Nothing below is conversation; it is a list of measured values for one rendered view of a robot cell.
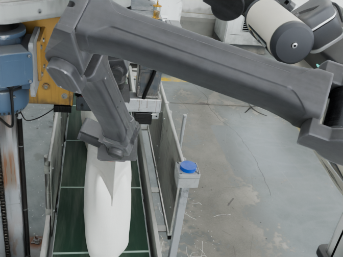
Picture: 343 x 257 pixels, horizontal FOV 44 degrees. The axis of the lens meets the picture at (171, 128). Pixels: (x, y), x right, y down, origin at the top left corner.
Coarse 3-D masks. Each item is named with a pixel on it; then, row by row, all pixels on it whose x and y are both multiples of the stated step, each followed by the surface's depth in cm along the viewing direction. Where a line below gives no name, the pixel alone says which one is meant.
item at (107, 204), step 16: (96, 160) 153; (96, 176) 149; (112, 176) 128; (128, 176) 154; (96, 192) 150; (112, 192) 124; (128, 192) 153; (96, 208) 154; (112, 208) 154; (128, 208) 157; (96, 224) 158; (112, 224) 158; (128, 224) 163; (96, 240) 162; (112, 240) 162; (128, 240) 172; (96, 256) 167; (112, 256) 168
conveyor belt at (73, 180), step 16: (80, 112) 271; (80, 128) 255; (80, 144) 240; (64, 160) 226; (80, 160) 228; (64, 176) 214; (80, 176) 216; (64, 192) 204; (80, 192) 205; (64, 208) 195; (80, 208) 196; (64, 224) 186; (80, 224) 187; (144, 224) 192; (64, 240) 178; (80, 240) 179; (144, 240) 184; (64, 256) 171; (80, 256) 172; (128, 256) 175; (144, 256) 176
